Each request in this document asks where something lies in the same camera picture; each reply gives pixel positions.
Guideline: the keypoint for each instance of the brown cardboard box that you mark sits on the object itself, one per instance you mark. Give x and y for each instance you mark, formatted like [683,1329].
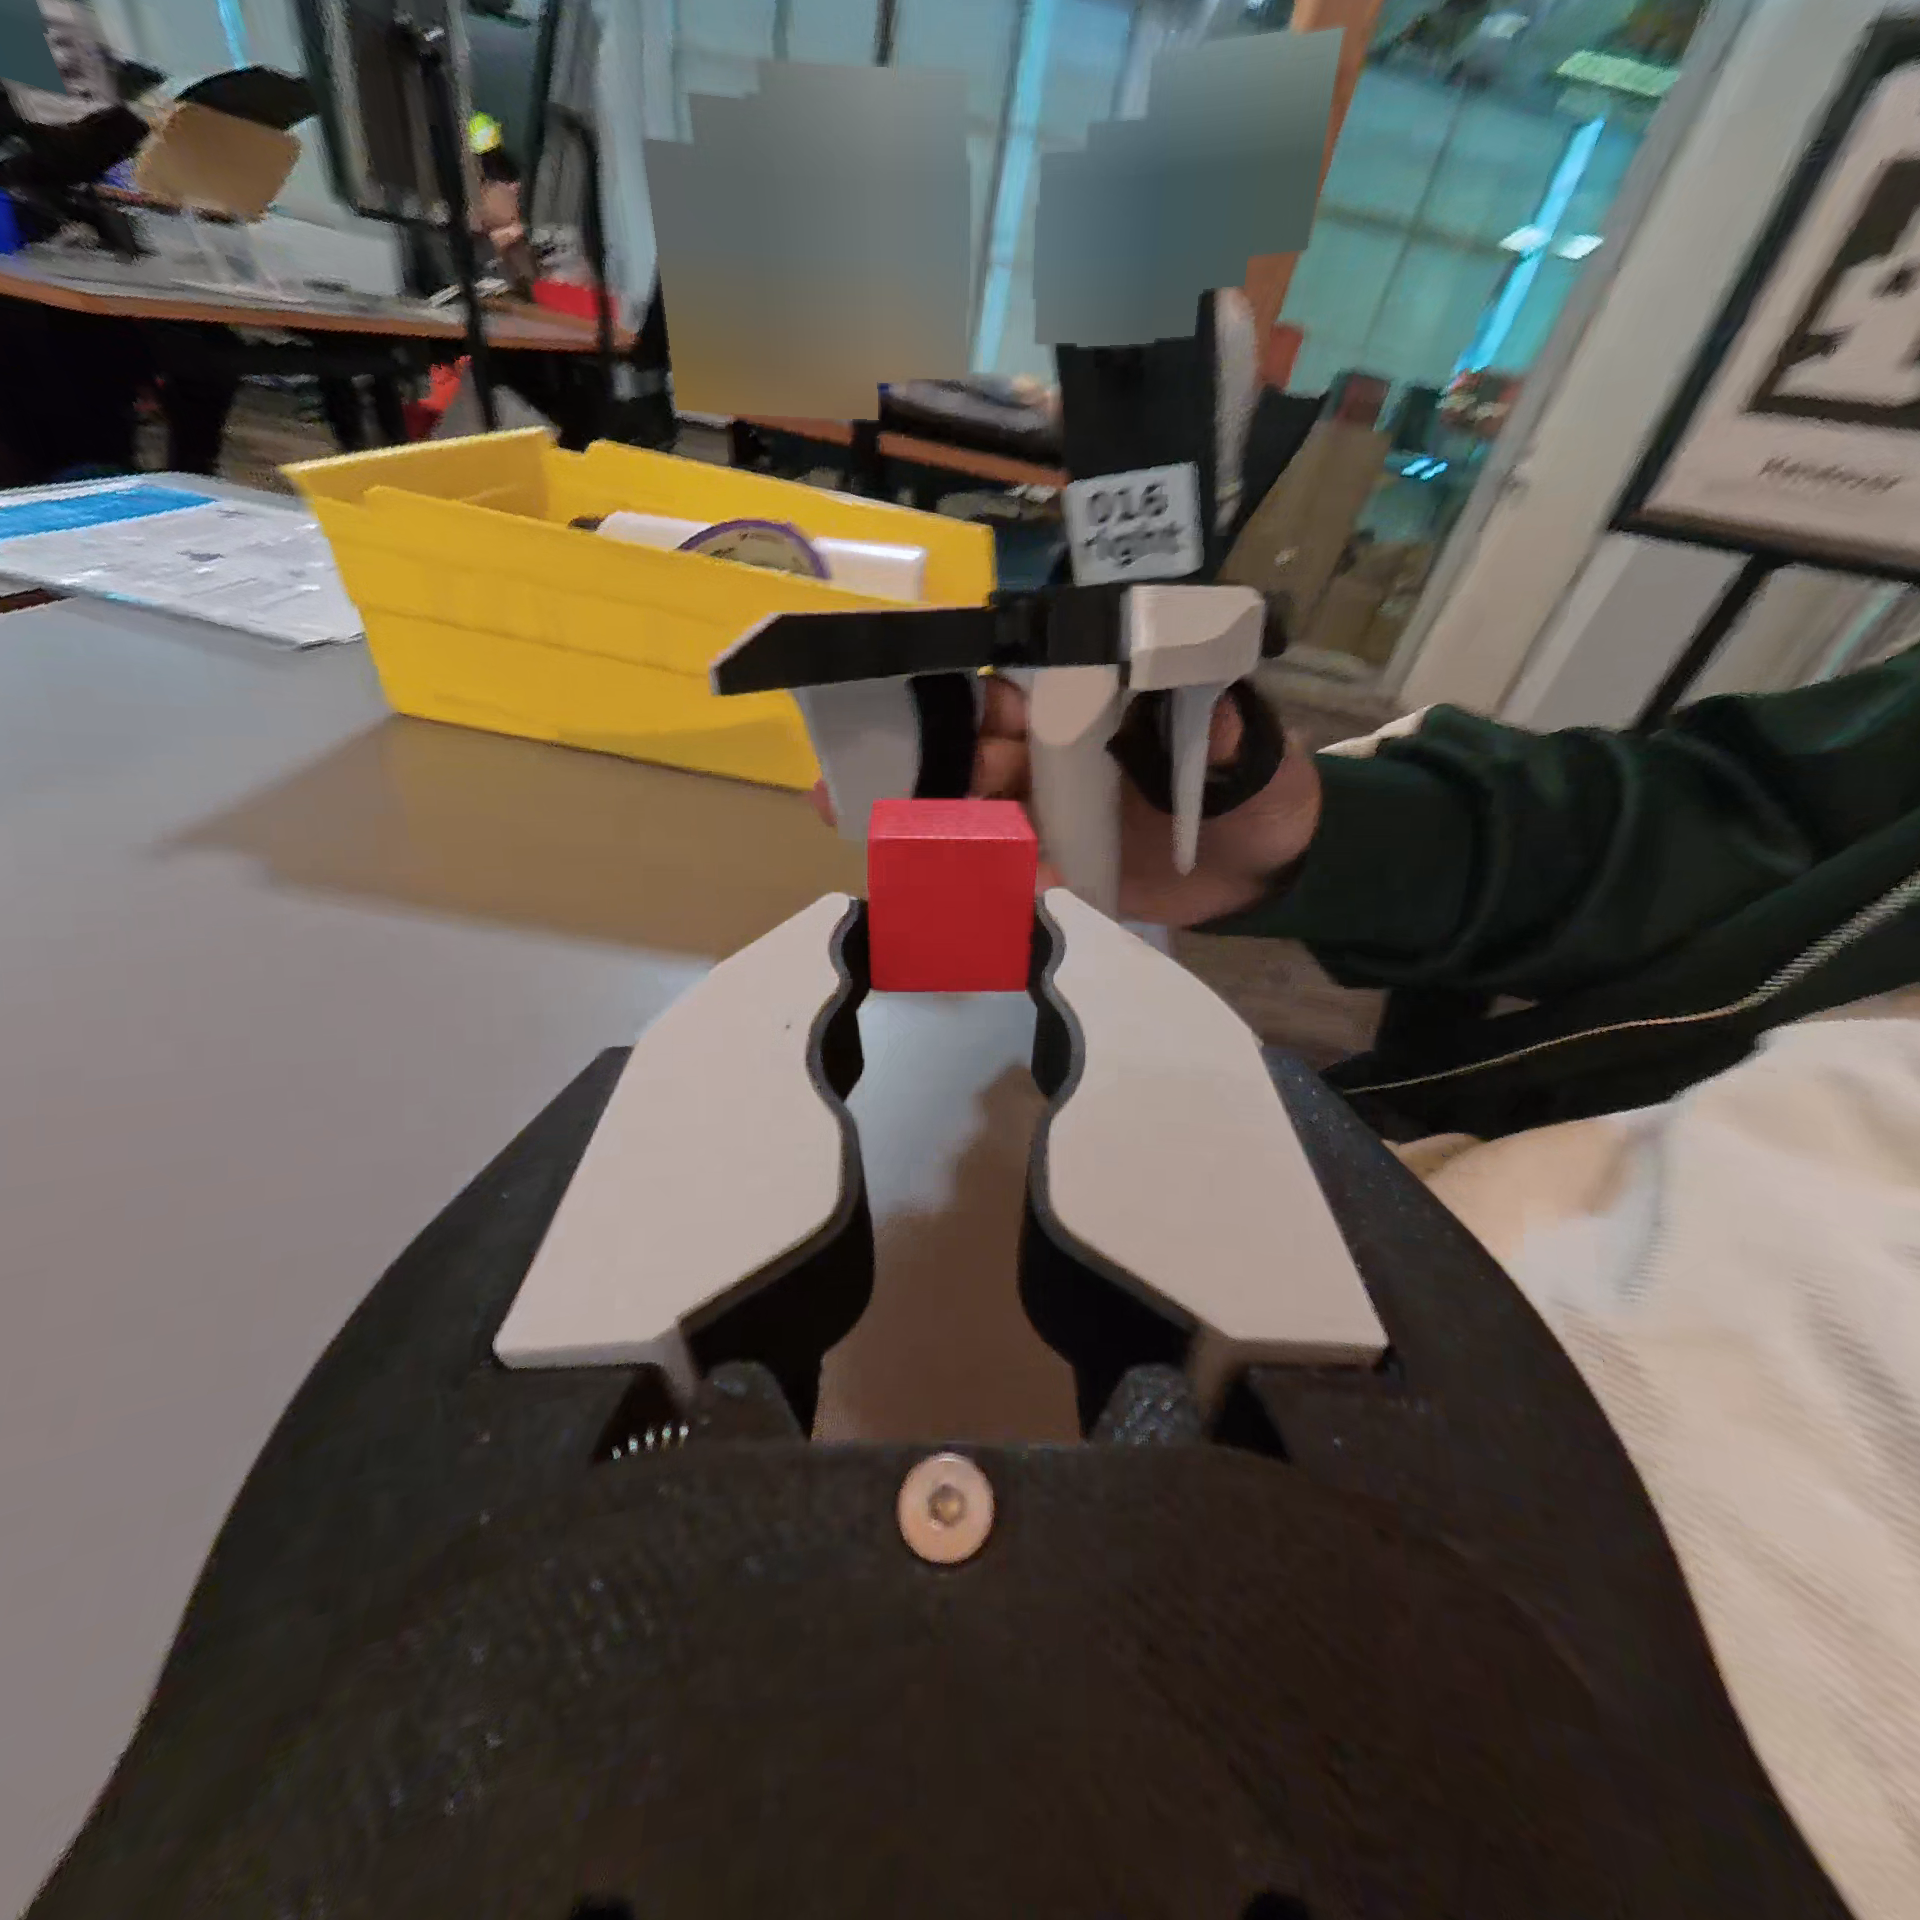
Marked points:
[1319,510]

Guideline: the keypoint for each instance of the framed black-white tag sign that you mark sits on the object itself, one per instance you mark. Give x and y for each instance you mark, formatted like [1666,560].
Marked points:
[1800,346]

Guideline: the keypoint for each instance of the person's right hand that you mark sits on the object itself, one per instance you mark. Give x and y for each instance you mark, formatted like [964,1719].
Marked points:
[1259,840]

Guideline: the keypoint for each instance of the purple masking tape roll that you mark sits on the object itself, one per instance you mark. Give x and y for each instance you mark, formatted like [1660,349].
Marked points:
[750,543]

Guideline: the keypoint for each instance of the black bag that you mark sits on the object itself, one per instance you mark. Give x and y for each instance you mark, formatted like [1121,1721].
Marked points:
[974,409]

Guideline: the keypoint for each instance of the white knit shirt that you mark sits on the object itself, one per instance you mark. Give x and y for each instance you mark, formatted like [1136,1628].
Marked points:
[1724,1350]

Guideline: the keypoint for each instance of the yellow plastic bin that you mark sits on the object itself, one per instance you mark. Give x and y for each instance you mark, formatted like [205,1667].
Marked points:
[524,646]

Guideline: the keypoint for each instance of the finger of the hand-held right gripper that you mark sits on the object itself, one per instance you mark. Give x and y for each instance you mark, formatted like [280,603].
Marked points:
[839,646]
[1192,631]

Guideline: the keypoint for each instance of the black monitor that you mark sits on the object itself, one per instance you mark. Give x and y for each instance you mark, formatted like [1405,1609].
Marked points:
[405,105]

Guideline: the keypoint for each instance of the red wooden cube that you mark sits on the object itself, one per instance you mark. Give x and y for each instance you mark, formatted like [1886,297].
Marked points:
[944,915]

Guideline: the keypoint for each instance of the wooden office desk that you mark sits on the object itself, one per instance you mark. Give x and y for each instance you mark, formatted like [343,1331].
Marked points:
[300,316]
[959,450]

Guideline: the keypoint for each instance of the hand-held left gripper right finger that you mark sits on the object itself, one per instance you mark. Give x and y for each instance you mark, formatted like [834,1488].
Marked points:
[1199,1185]

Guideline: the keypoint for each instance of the grey desk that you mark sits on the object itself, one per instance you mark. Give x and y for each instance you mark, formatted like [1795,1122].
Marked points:
[300,1051]

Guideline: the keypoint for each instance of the person's right forearm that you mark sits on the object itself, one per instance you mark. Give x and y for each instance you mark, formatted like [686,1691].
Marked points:
[1575,840]

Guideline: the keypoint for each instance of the blue-white paper sheet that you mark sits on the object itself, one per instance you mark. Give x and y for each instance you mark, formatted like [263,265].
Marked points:
[164,555]

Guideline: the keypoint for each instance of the brown cardboard panel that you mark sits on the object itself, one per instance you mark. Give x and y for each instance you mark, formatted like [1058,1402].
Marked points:
[216,157]

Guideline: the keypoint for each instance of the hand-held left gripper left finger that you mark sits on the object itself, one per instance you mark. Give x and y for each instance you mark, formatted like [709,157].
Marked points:
[690,1170]

